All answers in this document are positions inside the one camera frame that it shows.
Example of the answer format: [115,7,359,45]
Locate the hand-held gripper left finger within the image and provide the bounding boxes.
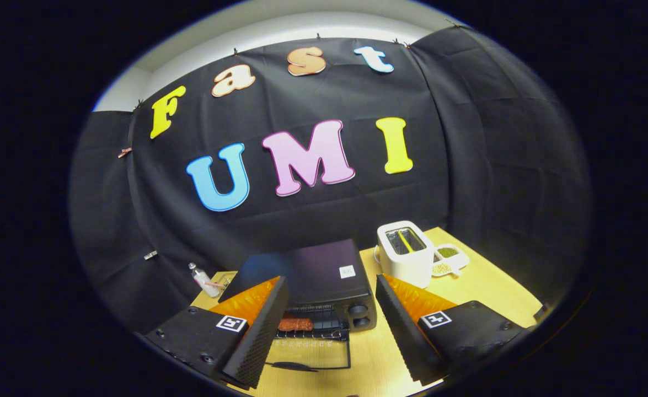
[144,276,290,390]

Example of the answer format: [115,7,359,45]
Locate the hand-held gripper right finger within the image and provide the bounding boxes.
[375,274,527,387]

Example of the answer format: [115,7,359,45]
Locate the brown meat slice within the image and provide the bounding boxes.
[278,316,314,332]

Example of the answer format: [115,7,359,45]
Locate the black toaster oven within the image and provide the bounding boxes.
[219,238,378,371]

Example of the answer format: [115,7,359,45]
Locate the white toaster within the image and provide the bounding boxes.
[376,221,436,289]

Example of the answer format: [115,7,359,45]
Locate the clear plastic bottle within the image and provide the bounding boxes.
[188,262,221,298]

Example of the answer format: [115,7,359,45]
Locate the white divided bean dish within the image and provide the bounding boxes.
[431,243,470,277]

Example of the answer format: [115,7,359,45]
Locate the black backdrop cloth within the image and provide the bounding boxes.
[70,25,592,337]

